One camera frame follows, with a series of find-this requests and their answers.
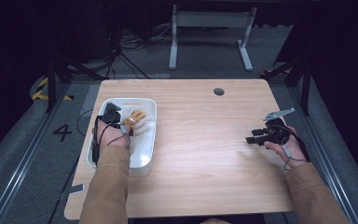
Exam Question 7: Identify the person's right hand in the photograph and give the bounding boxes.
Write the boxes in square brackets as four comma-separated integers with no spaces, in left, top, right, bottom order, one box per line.
[263,124,309,169]

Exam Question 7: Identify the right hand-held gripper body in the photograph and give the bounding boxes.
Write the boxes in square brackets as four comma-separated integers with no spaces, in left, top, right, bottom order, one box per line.
[262,107,296,147]

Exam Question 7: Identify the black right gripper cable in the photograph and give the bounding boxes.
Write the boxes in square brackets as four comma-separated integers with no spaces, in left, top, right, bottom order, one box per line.
[286,125,311,163]

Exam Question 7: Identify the person's left hand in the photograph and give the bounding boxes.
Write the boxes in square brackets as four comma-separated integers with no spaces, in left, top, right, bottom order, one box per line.
[96,122,132,151]

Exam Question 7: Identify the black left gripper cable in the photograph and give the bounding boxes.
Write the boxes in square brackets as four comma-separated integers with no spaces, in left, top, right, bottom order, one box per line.
[90,115,107,166]

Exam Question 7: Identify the grey left gripper cable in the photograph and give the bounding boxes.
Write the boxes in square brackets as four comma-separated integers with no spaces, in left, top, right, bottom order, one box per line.
[106,123,132,147]

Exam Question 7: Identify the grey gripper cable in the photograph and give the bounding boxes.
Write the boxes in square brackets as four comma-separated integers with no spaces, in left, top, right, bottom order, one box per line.
[106,123,132,147]
[281,144,310,171]

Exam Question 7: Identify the person's knee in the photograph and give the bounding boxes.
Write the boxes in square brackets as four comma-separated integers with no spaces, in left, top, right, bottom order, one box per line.
[199,218,231,224]

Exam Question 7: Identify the yellow black floor tape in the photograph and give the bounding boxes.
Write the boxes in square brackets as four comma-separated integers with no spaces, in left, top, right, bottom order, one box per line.
[31,77,75,102]

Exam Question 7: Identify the thin black floor cable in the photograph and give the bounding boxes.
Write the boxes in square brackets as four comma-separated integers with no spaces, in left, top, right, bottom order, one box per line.
[76,108,94,137]

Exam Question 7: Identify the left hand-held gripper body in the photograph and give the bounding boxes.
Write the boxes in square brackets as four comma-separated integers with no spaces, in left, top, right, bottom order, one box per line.
[100,101,123,126]

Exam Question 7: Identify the grey right gripper cable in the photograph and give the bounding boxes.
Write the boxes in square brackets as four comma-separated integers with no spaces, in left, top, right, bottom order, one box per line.
[281,144,310,171]

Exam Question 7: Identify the bundle of floor cables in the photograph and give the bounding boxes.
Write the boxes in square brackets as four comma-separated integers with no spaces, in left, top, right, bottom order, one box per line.
[105,23,175,80]

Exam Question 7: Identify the black metal stand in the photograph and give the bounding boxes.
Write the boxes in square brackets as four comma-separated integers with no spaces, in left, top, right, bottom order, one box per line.
[44,52,107,114]
[258,58,312,117]

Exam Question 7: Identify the white plastic bin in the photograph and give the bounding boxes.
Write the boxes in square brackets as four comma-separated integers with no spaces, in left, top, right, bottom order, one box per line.
[86,97,158,178]

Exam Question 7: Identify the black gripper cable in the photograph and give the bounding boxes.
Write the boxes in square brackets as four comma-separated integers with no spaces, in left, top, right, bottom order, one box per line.
[286,125,311,163]
[90,115,107,166]

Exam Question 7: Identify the grey tape piece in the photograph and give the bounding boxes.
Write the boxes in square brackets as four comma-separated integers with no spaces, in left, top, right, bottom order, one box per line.
[68,183,85,196]

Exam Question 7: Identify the grey metal desk frame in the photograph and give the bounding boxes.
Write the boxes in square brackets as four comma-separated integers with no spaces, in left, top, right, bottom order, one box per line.
[168,4,258,73]

